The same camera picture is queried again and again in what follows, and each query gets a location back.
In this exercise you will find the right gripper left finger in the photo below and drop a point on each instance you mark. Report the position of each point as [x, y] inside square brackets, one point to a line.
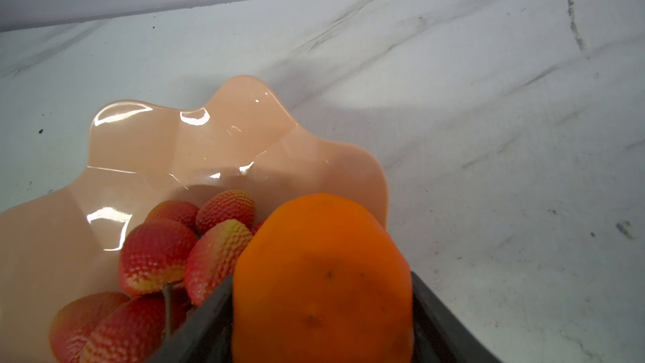
[206, 335]

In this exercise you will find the pink lotus fruit bowl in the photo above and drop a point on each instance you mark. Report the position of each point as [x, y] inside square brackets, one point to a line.
[66, 244]

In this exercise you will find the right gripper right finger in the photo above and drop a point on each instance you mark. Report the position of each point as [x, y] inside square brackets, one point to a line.
[439, 336]

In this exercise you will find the orange fake fruit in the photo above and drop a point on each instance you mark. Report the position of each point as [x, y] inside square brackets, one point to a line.
[322, 281]

